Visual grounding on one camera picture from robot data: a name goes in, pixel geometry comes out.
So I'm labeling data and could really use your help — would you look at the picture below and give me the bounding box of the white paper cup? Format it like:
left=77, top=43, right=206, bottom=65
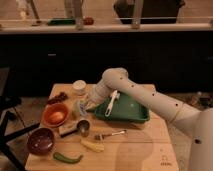
left=72, top=80, right=86, bottom=96

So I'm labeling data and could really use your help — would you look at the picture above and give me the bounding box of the metal measuring cup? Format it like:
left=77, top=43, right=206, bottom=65
left=59, top=120, right=90, bottom=138

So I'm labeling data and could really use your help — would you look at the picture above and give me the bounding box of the green plastic tray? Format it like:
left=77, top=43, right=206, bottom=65
left=94, top=93, right=150, bottom=123

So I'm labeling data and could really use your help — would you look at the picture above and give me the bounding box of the light green small cup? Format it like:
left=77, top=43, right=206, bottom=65
left=72, top=101, right=79, bottom=117

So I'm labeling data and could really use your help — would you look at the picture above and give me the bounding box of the black chair frame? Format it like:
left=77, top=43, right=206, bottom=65
left=0, top=67, right=41, bottom=171

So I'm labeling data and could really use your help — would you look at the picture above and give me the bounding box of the white plastic brush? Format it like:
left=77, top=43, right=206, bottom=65
left=105, top=90, right=120, bottom=117

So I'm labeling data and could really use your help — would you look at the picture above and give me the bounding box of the green chili pepper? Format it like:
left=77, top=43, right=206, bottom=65
left=53, top=152, right=83, bottom=164

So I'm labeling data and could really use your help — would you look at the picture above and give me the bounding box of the green object on counter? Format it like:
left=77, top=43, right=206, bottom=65
left=47, top=18, right=75, bottom=26

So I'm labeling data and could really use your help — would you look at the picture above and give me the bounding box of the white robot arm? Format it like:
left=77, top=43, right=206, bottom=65
left=83, top=68, right=213, bottom=171

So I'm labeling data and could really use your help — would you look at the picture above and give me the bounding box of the orange bowl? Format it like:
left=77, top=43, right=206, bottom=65
left=42, top=103, right=69, bottom=127

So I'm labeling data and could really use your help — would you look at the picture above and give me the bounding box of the orange fruit in bowl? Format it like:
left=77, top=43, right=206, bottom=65
left=49, top=112, right=64, bottom=123

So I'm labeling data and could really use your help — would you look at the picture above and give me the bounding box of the yellow corn piece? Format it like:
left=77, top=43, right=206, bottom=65
left=81, top=139, right=104, bottom=152

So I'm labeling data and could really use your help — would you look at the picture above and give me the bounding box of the silver fork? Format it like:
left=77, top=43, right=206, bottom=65
left=94, top=130, right=127, bottom=141

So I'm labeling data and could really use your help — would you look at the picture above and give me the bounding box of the dark purple bowl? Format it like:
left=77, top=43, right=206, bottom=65
left=27, top=128, right=55, bottom=156

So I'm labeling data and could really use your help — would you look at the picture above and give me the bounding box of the dark bin behind counter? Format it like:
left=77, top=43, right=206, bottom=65
left=113, top=0, right=185, bottom=24

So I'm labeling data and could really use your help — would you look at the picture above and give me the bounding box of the red object on counter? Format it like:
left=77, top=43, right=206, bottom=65
left=83, top=17, right=94, bottom=25

